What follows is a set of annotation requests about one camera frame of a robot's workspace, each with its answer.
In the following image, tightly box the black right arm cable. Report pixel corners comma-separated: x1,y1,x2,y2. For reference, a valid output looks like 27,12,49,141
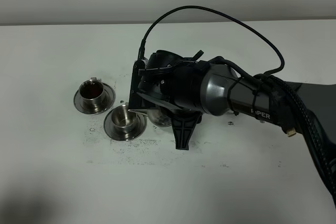
137,5,336,204

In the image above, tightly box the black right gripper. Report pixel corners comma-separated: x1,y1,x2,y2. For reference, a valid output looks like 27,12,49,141
129,49,210,151

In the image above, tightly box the near stainless steel saucer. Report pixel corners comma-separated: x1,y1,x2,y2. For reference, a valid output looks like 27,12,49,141
103,111,146,141

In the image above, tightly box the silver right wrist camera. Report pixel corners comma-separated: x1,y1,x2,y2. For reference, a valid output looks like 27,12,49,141
133,59,146,77

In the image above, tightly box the stainless steel saucer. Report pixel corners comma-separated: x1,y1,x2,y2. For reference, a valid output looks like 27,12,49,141
73,83,115,114
103,111,146,141

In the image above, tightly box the stainless steel teapot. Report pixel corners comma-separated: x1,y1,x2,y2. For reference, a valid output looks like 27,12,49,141
129,105,172,127

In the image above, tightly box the far stainless steel teacup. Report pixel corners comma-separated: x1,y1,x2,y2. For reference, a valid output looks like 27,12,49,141
79,77,104,104

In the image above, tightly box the near stainless steel teacup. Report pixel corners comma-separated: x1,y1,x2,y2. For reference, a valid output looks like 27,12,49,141
108,104,140,132

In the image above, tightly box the stainless steel teacup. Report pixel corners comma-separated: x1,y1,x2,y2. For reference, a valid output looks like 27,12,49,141
79,77,104,104
108,104,140,132

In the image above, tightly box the black and grey right robot arm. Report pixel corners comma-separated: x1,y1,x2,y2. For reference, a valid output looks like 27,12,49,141
129,50,335,196

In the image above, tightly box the far stainless steel saucer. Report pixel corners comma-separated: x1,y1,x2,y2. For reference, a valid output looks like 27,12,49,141
73,83,115,114

